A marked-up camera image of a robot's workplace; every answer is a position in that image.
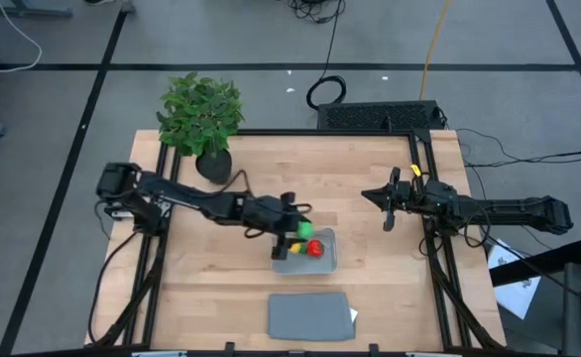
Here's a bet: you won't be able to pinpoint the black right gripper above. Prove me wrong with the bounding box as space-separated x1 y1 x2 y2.
361 167 420 233

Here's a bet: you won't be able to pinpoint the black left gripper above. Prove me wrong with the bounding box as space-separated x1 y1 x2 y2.
258 191 312 260

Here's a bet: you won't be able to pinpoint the grey plastic tupperware container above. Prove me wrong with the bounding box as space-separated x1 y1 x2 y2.
271 227 339 277

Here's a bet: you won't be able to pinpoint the grey tupperware lid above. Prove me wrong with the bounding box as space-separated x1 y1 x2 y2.
267 291 357 342

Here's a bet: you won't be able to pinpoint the black perforated computer case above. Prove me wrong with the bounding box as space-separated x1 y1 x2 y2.
316 100 445 131

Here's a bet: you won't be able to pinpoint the black plant pot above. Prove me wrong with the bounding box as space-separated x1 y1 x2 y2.
194 148 234 186

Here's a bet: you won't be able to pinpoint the green leafy plant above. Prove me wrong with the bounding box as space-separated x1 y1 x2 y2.
156 71 246 159

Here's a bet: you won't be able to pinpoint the white printed paper sheet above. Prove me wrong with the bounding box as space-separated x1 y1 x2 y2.
487 239 542 320

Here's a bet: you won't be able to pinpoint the black coiled floor cable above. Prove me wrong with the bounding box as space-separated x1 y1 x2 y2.
305 0 347 111

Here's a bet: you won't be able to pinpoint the black cables by computer case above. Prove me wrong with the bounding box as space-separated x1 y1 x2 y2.
456 127 581 169

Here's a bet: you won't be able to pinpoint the yellow floor cable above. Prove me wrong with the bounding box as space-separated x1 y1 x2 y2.
418 0 451 100

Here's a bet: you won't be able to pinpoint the black cable tangle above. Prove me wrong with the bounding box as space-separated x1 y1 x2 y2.
288 0 346 25

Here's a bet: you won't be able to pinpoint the black cable from left arm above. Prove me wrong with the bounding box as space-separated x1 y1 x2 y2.
87 230 141 346

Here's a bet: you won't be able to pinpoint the white floor cable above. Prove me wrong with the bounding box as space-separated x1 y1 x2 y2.
0 0 43 74

